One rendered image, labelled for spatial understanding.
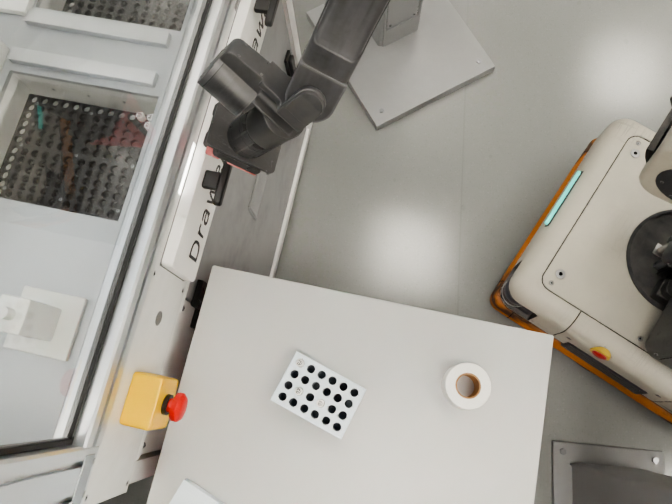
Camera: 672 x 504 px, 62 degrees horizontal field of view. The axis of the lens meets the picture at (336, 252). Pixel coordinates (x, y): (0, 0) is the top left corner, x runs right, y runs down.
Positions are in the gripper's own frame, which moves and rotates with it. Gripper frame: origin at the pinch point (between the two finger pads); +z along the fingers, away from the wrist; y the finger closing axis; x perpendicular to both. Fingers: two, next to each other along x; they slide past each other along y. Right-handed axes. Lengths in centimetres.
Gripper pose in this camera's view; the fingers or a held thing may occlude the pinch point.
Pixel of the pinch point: (220, 153)
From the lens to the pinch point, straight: 85.4
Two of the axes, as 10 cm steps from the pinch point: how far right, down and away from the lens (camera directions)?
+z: -5.6, 0.9, 8.2
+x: -2.2, 9.4, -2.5
